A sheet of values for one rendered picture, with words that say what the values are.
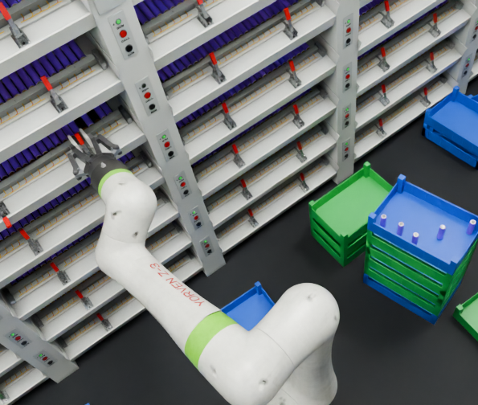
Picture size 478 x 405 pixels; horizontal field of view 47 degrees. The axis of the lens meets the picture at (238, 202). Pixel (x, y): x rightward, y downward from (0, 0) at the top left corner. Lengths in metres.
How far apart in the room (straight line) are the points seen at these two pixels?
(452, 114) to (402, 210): 0.83
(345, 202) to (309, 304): 1.18
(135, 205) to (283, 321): 0.40
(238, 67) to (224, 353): 0.91
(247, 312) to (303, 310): 1.14
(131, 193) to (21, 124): 0.37
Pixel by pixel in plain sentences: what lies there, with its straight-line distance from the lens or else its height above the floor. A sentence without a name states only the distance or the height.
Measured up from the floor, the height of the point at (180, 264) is 0.11.
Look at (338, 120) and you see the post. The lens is 2.14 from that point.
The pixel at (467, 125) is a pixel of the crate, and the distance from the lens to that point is 2.61.
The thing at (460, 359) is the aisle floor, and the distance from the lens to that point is 2.15.
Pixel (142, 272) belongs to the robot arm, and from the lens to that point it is 1.19.
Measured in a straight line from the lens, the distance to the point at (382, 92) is 2.32.
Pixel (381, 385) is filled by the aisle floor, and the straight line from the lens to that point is 2.08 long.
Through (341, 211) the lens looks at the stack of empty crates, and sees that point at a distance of 2.18.
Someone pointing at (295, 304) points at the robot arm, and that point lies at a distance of 1.06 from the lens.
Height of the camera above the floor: 2.00
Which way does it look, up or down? 55 degrees down
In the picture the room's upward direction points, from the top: 15 degrees counter-clockwise
